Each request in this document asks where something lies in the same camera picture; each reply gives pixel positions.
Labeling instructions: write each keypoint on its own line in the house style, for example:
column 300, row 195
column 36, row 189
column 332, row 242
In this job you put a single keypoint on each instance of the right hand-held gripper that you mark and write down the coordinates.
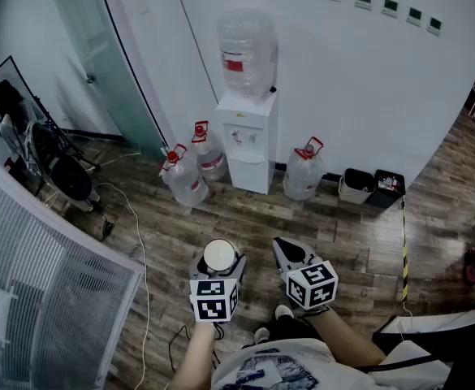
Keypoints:
column 312, row 284

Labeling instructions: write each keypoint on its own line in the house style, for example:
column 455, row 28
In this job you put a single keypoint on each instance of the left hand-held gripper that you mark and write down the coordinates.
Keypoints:
column 212, row 305

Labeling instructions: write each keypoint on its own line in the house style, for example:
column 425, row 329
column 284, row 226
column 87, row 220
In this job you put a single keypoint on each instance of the white enamel cup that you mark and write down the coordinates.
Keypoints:
column 219, row 254

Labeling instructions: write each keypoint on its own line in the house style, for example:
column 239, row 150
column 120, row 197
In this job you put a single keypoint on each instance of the person's left forearm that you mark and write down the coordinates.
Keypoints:
column 194, row 356

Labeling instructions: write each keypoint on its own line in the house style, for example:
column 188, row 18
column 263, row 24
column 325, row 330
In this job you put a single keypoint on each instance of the person's right forearm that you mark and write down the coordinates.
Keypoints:
column 348, row 339

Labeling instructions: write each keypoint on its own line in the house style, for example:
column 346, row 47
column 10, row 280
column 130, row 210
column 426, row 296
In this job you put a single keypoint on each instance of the white water dispenser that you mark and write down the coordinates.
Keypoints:
column 249, row 110

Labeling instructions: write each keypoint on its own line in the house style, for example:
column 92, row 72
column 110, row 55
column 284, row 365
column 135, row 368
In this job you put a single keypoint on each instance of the large bottle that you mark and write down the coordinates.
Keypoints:
column 247, row 51

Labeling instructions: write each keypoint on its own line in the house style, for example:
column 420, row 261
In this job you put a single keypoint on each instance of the person's legs and shoes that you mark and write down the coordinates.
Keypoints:
column 290, row 327

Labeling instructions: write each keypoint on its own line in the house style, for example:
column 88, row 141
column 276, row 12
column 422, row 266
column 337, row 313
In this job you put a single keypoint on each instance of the beige trash bin black bag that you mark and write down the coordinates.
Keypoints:
column 352, row 193

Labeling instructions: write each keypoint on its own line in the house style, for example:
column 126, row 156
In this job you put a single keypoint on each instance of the white drip tray grille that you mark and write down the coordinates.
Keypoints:
column 247, row 158

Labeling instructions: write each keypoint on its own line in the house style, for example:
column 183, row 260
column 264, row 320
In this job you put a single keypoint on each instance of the yellow black striped tape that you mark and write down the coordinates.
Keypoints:
column 404, row 258

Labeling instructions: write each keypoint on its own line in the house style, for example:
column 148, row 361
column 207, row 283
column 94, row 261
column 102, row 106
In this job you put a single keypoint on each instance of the person's white printed shirt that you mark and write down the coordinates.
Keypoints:
column 286, row 372

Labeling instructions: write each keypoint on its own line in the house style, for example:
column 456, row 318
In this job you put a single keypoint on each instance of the black open equipment case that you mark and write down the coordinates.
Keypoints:
column 436, row 327

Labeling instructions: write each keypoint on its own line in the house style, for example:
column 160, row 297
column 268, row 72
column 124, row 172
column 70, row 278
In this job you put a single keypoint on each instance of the white slatted partition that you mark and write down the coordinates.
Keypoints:
column 50, row 278

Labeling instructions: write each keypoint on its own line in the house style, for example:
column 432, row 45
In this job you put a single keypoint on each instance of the black chair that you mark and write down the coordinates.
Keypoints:
column 71, row 179

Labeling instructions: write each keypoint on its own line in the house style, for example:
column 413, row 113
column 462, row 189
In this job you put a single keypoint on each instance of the black tripod stand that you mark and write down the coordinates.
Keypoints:
column 64, row 136

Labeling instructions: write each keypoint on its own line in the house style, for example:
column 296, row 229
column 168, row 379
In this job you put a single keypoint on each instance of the frosted glass door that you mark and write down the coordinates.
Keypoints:
column 99, row 35

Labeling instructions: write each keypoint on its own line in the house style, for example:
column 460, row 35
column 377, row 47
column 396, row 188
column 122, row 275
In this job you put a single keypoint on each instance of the black-framed board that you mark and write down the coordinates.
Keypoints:
column 14, row 75

